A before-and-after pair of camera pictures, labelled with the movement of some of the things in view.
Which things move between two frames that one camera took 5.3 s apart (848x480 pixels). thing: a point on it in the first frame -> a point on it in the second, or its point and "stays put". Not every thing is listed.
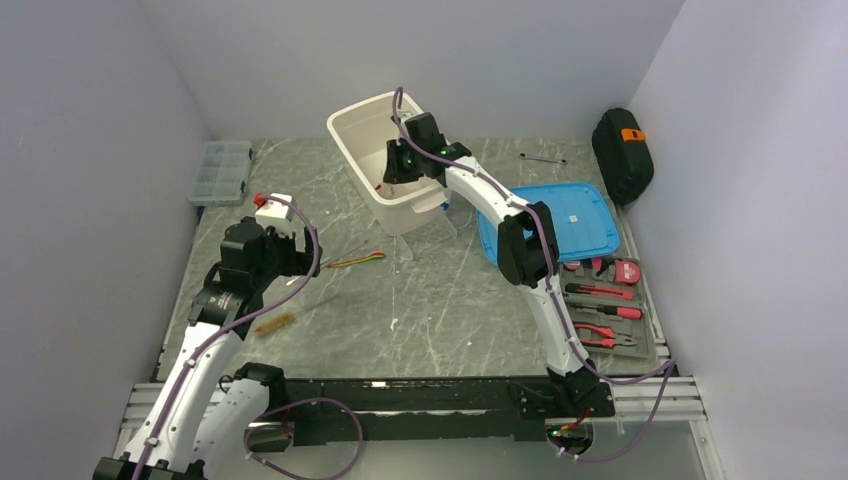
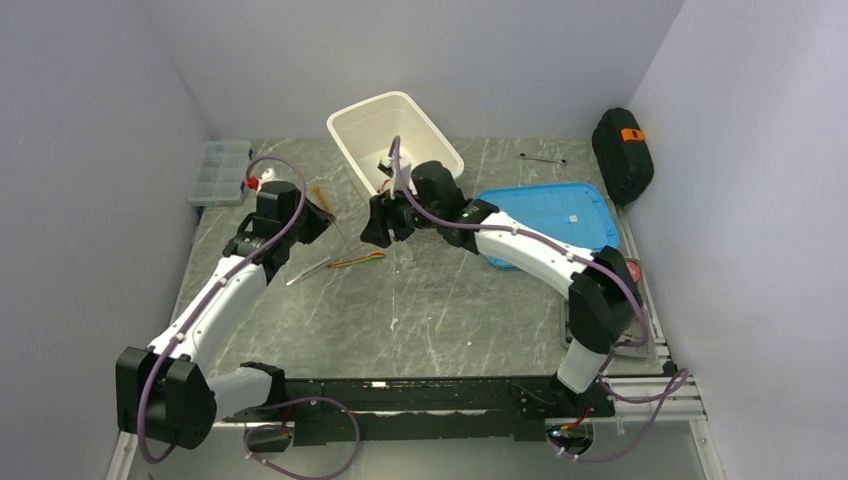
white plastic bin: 362,133 stays put
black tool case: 623,153 stays put
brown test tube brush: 280,321 -> 319,193
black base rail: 429,412 stays put
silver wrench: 555,160 stays put
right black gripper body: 405,161 -> 421,221
